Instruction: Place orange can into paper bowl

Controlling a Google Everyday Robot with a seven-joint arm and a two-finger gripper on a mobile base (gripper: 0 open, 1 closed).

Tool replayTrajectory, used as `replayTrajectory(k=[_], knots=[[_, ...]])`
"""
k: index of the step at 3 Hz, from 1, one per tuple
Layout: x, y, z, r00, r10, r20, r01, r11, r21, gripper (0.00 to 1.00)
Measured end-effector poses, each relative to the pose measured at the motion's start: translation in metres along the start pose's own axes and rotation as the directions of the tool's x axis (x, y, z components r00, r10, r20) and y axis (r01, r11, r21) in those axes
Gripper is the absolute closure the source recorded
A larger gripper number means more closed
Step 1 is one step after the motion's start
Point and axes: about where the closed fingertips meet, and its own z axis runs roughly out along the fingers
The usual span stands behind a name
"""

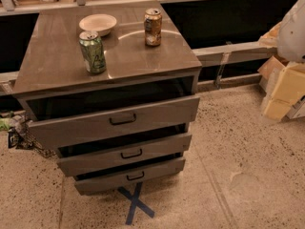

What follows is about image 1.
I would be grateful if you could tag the bottom grey drawer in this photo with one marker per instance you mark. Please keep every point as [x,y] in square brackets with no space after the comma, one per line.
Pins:
[103,183]

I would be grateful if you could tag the cardboard box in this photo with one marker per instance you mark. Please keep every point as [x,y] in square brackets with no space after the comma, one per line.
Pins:
[284,85]

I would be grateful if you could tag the grey drawer cabinet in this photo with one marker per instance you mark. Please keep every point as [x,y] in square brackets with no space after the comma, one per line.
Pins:
[53,83]

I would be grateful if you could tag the grey drawer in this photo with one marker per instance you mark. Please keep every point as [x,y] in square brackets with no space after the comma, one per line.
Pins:
[67,131]
[103,183]
[82,164]

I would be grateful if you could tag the wire basket with clutter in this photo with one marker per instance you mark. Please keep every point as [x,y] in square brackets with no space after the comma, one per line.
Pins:
[19,135]

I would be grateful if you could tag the white paper bowl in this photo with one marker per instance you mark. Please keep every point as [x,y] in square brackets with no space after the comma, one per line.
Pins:
[102,23]

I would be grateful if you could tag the blue tape cross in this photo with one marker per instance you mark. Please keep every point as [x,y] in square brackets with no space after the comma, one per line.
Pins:
[136,202]

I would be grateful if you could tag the metal rail bracket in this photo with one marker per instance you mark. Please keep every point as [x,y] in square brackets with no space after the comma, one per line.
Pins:
[224,60]

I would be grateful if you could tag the orange soda can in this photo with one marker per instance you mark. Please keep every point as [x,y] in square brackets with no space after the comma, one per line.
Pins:
[152,26]

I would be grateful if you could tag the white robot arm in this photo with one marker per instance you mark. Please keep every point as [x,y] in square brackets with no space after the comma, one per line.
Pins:
[291,35]

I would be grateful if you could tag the top grey drawer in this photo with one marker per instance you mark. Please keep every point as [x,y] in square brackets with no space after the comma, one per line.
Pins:
[67,131]

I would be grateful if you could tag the green soda can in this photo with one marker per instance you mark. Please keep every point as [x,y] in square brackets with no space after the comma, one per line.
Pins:
[92,50]

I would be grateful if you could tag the middle grey drawer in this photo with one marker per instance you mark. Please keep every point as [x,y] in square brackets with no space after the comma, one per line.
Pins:
[82,164]

